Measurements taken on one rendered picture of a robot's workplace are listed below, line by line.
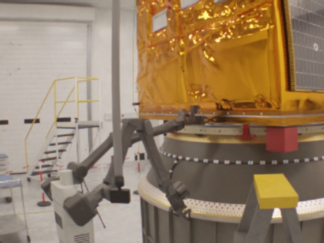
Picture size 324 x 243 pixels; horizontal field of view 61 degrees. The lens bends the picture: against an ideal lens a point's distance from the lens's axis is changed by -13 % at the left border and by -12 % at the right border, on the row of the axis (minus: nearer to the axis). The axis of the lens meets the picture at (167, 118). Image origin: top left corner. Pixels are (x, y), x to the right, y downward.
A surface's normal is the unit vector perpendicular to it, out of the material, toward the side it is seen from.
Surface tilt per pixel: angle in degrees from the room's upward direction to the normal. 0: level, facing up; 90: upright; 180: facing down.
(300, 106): 90
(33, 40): 90
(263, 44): 84
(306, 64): 90
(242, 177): 62
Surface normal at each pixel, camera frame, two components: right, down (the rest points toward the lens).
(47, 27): 0.50, 0.02
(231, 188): -0.40, -0.43
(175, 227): -0.75, 0.04
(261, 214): -0.21, -0.02
